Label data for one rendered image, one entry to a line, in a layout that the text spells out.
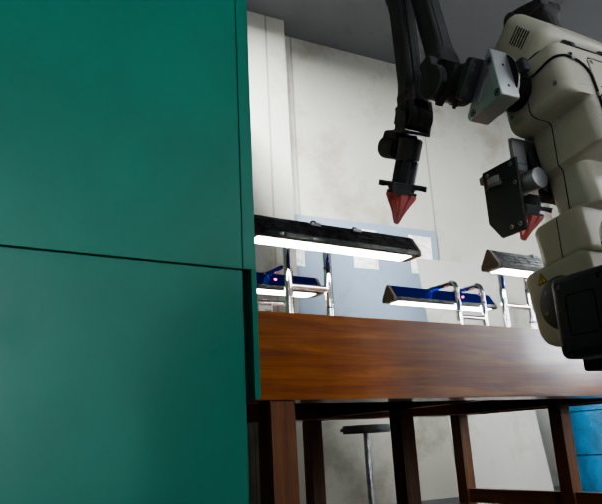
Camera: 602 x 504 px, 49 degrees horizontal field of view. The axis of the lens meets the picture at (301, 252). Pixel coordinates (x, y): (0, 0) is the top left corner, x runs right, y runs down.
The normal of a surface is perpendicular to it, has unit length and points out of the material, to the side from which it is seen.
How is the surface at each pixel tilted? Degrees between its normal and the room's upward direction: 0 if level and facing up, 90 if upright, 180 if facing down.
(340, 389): 90
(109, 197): 90
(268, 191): 90
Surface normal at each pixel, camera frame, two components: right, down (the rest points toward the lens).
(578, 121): -0.88, -0.08
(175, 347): 0.53, -0.26
